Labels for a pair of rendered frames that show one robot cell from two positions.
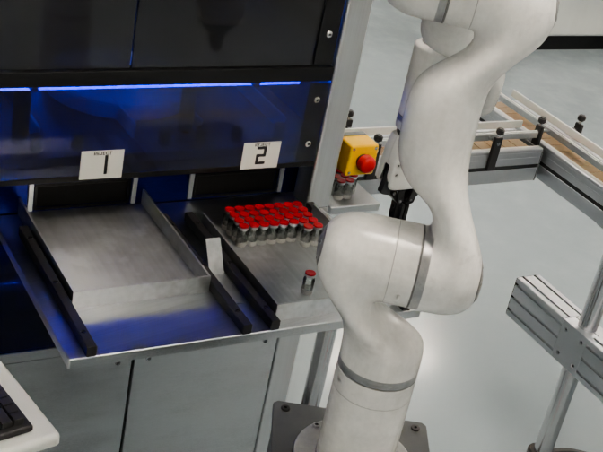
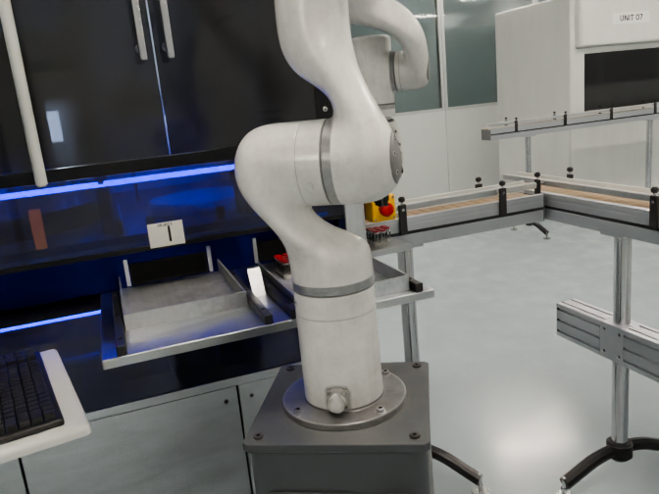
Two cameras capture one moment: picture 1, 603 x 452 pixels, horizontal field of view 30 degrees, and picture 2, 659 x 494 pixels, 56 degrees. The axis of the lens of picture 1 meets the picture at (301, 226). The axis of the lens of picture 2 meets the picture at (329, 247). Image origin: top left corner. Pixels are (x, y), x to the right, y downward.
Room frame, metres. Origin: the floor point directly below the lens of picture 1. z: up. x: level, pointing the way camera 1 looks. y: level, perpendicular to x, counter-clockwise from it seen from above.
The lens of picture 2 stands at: (0.54, -0.37, 1.32)
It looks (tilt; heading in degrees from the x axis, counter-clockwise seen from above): 14 degrees down; 15
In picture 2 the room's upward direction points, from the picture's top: 6 degrees counter-clockwise
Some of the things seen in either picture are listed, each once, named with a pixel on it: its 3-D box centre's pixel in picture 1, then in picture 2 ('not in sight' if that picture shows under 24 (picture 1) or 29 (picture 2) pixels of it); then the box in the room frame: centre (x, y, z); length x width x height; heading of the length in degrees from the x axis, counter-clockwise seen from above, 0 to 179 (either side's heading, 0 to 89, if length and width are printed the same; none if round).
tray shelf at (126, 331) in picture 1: (205, 265); (255, 294); (1.86, 0.16, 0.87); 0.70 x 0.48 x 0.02; 124
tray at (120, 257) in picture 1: (110, 243); (177, 290); (1.83, 0.35, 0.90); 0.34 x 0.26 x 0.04; 34
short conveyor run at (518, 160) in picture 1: (419, 149); (443, 210); (2.53, -0.24, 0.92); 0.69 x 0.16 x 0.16; 124
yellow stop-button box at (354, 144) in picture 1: (354, 153); (379, 207); (2.25, -0.08, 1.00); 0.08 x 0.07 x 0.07; 34
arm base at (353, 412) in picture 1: (364, 415); (338, 342); (1.39, -0.15, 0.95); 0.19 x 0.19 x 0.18
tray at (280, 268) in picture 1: (296, 257); (328, 274); (1.92, 0.00, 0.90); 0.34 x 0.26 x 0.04; 33
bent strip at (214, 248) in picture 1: (224, 270); (261, 287); (1.80, 0.12, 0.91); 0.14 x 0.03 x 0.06; 33
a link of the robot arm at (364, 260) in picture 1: (372, 293); (303, 205); (1.39, -0.12, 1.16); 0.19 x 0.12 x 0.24; 88
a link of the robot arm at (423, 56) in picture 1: (433, 80); (373, 71); (1.80, -0.17, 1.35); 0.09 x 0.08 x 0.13; 88
